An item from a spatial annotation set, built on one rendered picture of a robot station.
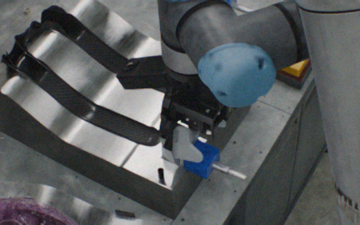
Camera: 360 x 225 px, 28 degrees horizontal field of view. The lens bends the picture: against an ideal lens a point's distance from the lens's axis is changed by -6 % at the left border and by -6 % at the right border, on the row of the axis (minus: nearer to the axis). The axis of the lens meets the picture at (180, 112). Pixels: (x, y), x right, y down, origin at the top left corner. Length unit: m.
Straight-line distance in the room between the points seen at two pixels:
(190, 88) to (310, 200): 1.22
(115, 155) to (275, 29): 0.43
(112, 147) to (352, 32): 0.74
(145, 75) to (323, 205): 1.23
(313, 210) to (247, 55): 1.39
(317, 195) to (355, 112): 1.68
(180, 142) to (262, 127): 0.26
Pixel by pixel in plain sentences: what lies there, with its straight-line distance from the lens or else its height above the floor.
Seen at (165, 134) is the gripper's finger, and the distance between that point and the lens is 1.06.
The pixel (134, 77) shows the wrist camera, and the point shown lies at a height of 1.05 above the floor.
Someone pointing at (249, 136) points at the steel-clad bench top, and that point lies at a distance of 1.30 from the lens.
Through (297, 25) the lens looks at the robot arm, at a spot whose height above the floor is 1.24.
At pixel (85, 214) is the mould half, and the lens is 1.15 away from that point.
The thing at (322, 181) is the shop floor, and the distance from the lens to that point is 2.23.
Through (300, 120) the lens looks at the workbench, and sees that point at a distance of 1.74.
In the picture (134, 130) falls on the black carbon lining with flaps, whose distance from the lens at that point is 1.21.
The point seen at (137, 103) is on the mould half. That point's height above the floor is 0.89.
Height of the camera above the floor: 1.83
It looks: 51 degrees down
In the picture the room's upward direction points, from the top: 4 degrees counter-clockwise
